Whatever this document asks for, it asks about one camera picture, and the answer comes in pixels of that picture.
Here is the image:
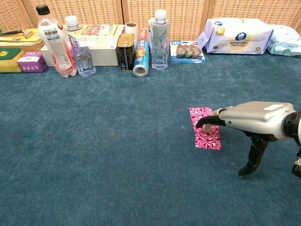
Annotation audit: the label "tall clear bottle white cap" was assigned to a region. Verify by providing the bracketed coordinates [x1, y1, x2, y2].
[148, 9, 171, 71]

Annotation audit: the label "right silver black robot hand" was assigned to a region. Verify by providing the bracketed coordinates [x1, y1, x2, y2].
[196, 101, 297, 176]

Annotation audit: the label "woven rattan folding screen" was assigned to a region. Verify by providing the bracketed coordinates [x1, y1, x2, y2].
[0, 0, 301, 42]

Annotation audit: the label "pink drink bottle black cap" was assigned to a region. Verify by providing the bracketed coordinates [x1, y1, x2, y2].
[35, 4, 78, 79]

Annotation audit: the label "brown cardboard box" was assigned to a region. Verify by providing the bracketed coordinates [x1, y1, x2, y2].
[20, 43, 45, 54]

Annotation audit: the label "blue plastic wrap roll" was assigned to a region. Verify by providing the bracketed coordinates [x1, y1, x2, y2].
[132, 28, 151, 78]

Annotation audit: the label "white purple tissue pack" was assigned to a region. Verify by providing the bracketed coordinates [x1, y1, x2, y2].
[197, 17, 275, 56]

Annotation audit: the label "dark teal felt table cover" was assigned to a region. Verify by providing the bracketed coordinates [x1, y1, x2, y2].
[0, 50, 301, 226]

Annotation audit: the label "small purple box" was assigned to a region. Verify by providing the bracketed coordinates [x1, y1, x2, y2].
[16, 51, 48, 73]

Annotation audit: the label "blue hooks blister pack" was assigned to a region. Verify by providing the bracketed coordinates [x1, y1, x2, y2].
[170, 40, 206, 65]

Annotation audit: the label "small clear water bottle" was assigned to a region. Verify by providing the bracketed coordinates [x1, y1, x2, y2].
[64, 15, 96, 77]

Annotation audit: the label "light blue wet wipes pack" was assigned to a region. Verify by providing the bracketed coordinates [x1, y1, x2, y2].
[266, 24, 301, 57]

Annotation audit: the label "pink patterned packet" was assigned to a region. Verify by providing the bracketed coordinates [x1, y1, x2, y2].
[194, 122, 222, 150]

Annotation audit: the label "white paper roll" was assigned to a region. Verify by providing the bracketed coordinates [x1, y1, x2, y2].
[124, 22, 139, 48]

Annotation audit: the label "long white box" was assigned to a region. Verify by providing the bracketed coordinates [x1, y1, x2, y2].
[40, 35, 119, 67]

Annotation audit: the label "green box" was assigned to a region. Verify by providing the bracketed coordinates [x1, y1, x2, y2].
[0, 48, 25, 74]

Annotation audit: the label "razor in yellow blister pack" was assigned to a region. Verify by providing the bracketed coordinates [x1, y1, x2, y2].
[0, 28, 44, 47]

